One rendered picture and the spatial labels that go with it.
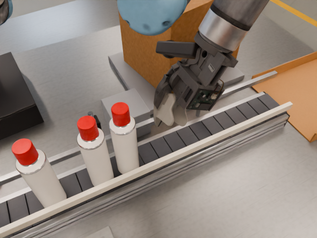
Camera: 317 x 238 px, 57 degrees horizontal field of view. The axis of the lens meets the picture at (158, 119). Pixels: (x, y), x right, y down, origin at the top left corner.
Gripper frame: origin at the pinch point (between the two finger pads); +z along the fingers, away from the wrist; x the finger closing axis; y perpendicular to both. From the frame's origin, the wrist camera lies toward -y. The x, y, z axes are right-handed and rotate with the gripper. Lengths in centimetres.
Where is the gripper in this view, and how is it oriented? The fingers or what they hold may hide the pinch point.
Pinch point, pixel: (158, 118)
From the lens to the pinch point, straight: 61.7
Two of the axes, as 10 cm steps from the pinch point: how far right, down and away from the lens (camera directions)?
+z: -4.4, 7.4, 5.1
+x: 7.7, 0.2, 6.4
